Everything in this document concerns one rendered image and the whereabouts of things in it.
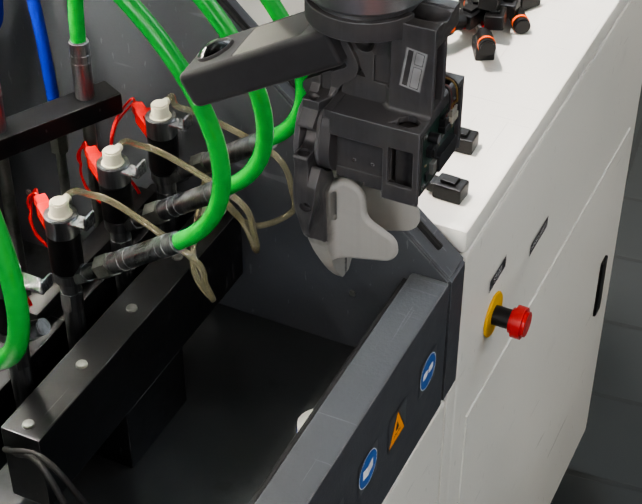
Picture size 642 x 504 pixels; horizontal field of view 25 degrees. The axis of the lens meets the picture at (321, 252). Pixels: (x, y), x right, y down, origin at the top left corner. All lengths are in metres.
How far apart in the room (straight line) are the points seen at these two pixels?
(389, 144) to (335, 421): 0.43
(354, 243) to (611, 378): 1.79
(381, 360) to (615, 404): 1.39
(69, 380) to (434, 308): 0.34
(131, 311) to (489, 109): 0.47
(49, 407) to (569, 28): 0.79
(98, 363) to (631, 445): 1.48
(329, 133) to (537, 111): 0.71
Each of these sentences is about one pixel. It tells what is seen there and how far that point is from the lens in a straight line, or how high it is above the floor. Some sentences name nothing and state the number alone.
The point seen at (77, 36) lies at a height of 1.17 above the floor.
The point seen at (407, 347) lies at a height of 0.95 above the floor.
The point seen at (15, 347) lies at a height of 1.21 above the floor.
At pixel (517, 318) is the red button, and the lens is 1.54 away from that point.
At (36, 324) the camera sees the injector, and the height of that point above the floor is 1.06.
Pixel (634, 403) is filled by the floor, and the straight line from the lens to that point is 2.65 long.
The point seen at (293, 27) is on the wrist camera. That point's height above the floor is 1.39.
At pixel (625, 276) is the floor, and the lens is 2.91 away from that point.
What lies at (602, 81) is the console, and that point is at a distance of 1.79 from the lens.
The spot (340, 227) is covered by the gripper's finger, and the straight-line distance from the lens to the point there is 0.92.
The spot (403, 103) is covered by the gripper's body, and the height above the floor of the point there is 1.36.
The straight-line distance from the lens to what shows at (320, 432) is 1.22.
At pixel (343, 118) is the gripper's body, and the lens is 0.85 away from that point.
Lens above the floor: 1.82
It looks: 39 degrees down
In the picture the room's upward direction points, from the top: straight up
